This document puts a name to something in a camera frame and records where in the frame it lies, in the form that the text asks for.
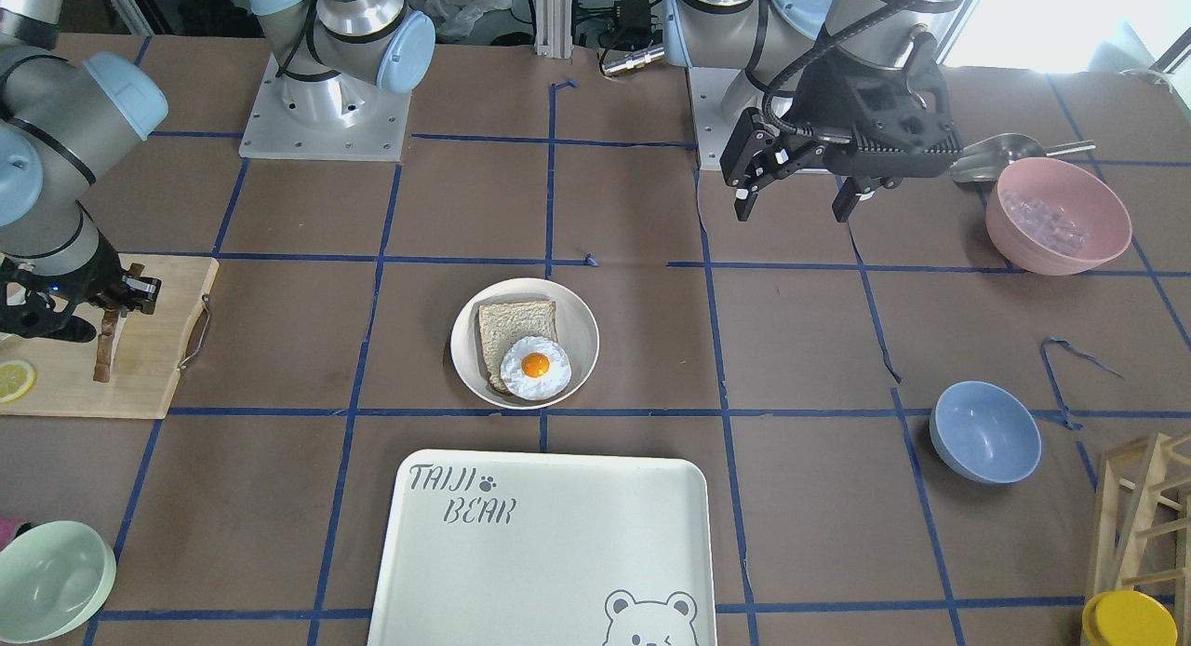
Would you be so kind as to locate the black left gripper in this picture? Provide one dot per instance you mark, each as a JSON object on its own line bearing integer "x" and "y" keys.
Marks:
{"x": 811, "y": 98}

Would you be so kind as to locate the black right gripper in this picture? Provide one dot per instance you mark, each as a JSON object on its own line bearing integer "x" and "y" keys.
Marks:
{"x": 86, "y": 289}

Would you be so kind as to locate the white round plate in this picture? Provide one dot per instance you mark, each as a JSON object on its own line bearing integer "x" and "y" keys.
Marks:
{"x": 577, "y": 331}

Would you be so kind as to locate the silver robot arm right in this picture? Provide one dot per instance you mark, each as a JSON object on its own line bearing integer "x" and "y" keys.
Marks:
{"x": 63, "y": 127}

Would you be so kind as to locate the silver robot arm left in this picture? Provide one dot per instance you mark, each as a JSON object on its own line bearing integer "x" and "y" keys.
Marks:
{"x": 761, "y": 38}

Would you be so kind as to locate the bread slice in plate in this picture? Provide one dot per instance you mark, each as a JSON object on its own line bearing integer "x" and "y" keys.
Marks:
{"x": 502, "y": 324}

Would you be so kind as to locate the wooden cutting board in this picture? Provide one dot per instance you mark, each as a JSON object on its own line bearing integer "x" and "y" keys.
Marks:
{"x": 144, "y": 370}

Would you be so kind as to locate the lemon slice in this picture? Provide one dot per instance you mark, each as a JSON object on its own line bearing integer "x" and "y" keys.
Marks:
{"x": 18, "y": 378}

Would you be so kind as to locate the metal scoop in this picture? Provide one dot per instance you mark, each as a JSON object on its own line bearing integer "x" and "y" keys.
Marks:
{"x": 984, "y": 160}

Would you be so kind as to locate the light green bowl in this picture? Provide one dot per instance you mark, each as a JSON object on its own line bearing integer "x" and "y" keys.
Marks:
{"x": 53, "y": 578}

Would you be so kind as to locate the pink bowl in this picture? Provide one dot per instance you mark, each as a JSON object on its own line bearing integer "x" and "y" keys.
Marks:
{"x": 1088, "y": 201}

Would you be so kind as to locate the clear ice cubes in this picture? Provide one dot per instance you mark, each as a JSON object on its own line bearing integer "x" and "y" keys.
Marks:
{"x": 1046, "y": 224}

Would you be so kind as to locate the blue bowl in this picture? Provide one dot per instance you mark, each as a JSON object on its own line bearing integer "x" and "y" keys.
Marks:
{"x": 985, "y": 434}

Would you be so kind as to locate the fried egg toy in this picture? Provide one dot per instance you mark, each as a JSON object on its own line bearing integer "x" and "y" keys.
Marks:
{"x": 535, "y": 369}

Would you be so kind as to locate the white bear tray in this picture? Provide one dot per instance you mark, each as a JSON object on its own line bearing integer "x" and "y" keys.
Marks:
{"x": 536, "y": 548}

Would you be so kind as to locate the wooden mug rack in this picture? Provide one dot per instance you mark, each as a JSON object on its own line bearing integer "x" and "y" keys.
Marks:
{"x": 1141, "y": 496}

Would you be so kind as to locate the yellow mug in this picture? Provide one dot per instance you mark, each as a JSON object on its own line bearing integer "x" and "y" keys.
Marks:
{"x": 1127, "y": 617}

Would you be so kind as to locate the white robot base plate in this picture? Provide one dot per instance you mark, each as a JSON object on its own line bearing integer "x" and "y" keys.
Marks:
{"x": 717, "y": 98}
{"x": 341, "y": 119}

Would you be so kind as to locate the aluminium frame post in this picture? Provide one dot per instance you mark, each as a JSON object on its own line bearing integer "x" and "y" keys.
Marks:
{"x": 553, "y": 37}

